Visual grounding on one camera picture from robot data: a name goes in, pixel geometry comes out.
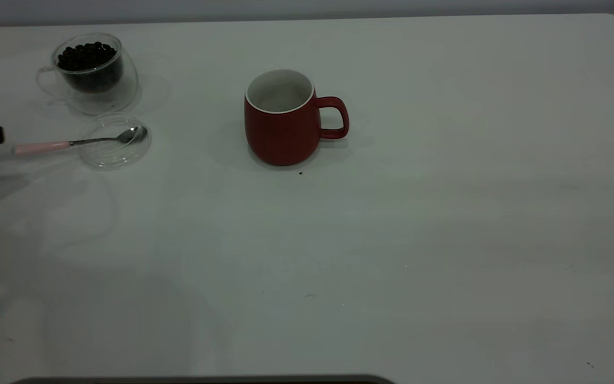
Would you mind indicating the red ceramic mug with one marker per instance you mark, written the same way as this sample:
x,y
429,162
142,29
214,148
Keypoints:
x,y
280,136

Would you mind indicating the dark coffee beans pile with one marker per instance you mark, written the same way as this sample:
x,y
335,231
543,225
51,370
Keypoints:
x,y
86,56

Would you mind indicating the clear glass saucer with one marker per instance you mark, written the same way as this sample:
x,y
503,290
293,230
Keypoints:
x,y
110,161

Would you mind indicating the clear double-wall glass cup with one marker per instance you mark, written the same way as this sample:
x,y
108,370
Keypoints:
x,y
127,92

